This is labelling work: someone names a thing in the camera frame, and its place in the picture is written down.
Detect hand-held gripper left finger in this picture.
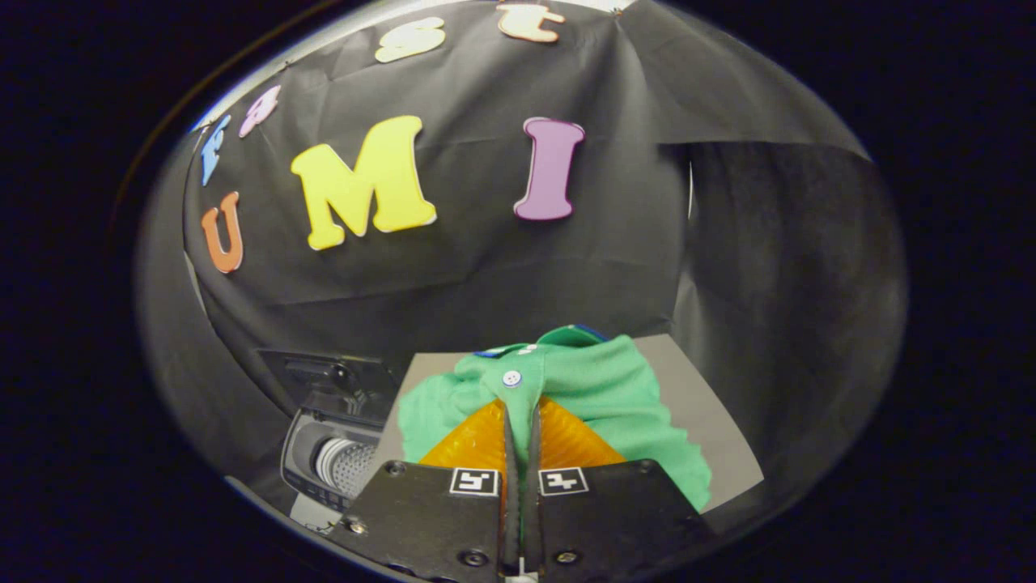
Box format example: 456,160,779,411
328,397,523,581

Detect beige metal cabinet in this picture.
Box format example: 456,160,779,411
376,334,766,515

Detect dark washing machine lid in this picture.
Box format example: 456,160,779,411
257,348,399,427

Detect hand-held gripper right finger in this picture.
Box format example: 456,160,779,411
522,397,718,579

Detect green polo shirt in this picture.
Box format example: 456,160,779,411
397,324,713,513

